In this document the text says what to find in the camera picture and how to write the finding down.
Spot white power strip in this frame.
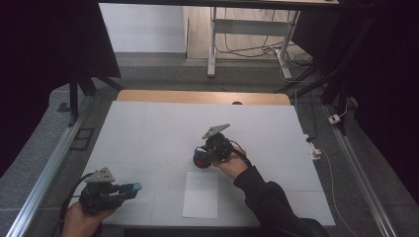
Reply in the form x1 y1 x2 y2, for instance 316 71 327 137
303 133 322 161

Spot person's left hand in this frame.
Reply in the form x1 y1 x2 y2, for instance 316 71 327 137
61 200 117 237

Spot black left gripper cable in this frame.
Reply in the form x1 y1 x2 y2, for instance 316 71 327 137
58 172 96 233

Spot black metal stand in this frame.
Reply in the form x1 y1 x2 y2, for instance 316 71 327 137
66 72 124 128

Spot aluminium rail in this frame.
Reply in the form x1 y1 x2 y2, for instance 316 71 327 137
5 97 92 237
323 104 400 237

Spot round red ink pad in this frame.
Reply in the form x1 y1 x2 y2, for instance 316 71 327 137
193 149 213 170

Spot white table cover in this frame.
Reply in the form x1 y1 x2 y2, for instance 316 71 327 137
73 100 336 228

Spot white paper sheet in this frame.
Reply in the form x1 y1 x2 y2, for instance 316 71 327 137
182 171 219 219

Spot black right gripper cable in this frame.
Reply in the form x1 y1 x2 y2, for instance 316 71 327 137
229 140 254 168

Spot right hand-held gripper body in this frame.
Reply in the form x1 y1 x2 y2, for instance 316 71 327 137
202 122 236 163

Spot black curtain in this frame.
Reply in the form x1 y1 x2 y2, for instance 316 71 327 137
292 0 419 205
0 0 122 179

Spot person's right hand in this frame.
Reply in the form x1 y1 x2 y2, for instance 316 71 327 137
211 145 250 181

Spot black cables under desk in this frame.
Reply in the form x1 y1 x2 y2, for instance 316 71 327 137
214 8 314 67

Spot white desk frame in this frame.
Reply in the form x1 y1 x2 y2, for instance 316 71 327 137
207 6 301 80

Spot white power strip cable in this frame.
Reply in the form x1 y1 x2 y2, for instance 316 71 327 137
319 148 361 237

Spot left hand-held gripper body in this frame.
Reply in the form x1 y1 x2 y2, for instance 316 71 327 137
78 166 130 213

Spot wooden table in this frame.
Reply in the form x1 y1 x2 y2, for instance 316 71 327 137
116 89 292 107

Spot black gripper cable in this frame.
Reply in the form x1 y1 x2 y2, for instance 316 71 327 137
229 140 254 168
58 172 96 233

